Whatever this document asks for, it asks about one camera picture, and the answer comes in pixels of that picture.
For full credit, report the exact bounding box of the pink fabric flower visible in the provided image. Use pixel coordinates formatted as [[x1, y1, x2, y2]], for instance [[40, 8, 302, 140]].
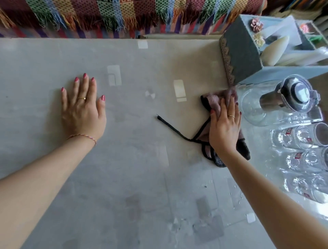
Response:
[[250, 18, 264, 32]]

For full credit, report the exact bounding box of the white tissue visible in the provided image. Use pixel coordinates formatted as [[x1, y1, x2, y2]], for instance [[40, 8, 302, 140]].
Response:
[[260, 15, 303, 48]]

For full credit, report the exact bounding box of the person's right forearm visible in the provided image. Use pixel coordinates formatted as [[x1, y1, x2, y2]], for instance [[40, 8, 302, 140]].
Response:
[[220, 151, 328, 249]]

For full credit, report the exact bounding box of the person's right hand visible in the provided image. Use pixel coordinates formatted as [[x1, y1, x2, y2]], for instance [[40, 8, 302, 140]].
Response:
[[209, 96, 243, 159]]

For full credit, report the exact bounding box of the grey table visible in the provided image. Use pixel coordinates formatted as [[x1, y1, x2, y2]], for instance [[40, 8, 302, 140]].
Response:
[[0, 38, 328, 249]]

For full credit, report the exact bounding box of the red string bracelet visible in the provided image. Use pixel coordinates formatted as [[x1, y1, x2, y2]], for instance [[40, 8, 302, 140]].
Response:
[[66, 133, 97, 146]]

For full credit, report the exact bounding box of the cream fabric flower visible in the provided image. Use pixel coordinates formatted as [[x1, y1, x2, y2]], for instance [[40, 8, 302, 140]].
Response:
[[252, 32, 266, 48]]

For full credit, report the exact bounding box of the person's left hand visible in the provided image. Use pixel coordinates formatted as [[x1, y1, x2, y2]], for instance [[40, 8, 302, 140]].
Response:
[[60, 73, 107, 142]]

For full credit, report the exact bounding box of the blue fabric organizer box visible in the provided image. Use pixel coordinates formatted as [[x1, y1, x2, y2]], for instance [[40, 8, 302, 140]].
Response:
[[219, 14, 328, 87]]

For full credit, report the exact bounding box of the brown sofa with cream carving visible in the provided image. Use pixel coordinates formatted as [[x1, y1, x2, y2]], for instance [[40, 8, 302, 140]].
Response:
[[138, 33, 223, 40]]

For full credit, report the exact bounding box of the clear glass cup red label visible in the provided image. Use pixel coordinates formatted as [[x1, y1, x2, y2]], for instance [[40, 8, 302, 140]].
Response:
[[293, 122, 328, 150]]

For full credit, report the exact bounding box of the white paper packet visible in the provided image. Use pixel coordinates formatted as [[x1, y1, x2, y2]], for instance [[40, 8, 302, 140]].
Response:
[[278, 47, 328, 66]]

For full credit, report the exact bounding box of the glass kettle with black lid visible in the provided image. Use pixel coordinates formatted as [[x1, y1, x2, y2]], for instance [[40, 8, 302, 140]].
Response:
[[240, 74, 323, 128]]

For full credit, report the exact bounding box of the colourful striped woven sofa throw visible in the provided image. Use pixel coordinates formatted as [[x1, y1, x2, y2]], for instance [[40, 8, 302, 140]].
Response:
[[0, 0, 268, 39]]

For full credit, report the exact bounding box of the person's left forearm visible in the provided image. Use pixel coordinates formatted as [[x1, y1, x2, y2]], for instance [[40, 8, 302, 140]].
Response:
[[0, 136, 97, 249]]

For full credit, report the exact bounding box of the mauve cleaning cloth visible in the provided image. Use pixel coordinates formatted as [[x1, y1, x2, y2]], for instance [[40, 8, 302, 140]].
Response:
[[156, 88, 251, 169]]

